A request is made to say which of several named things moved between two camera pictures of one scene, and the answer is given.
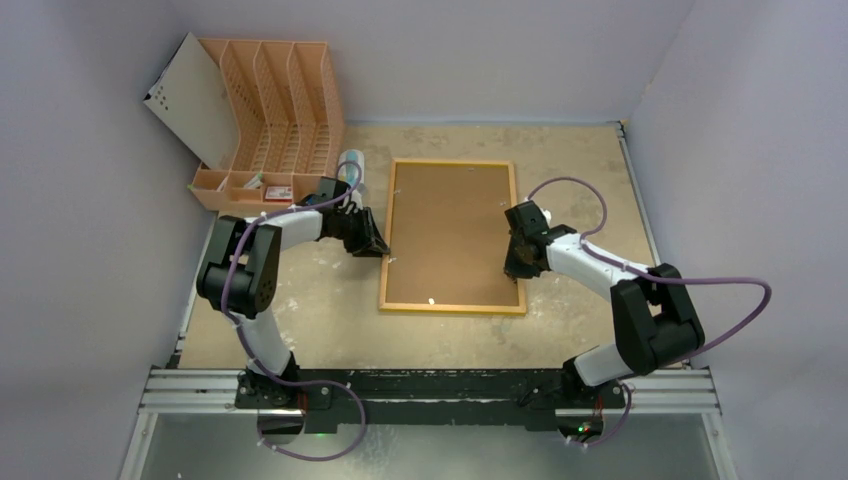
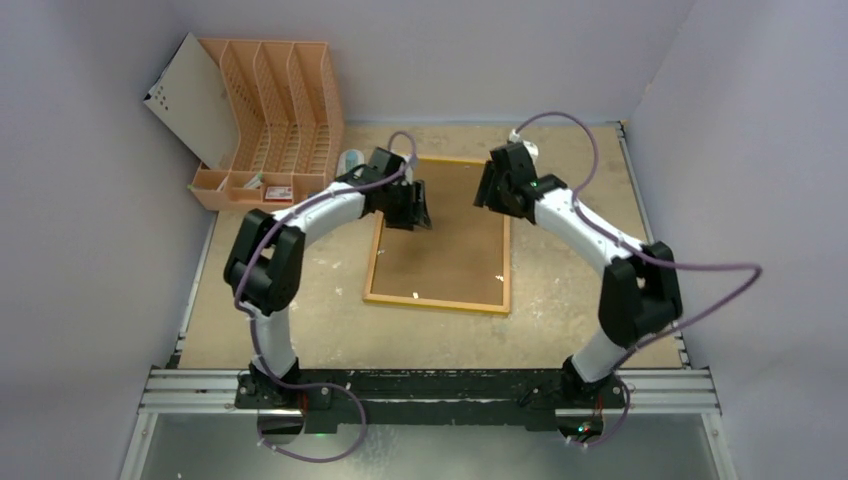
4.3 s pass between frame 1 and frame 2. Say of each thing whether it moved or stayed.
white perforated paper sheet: stayed
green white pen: stayed
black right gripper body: moved
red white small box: stayed
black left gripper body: moved
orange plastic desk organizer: stayed
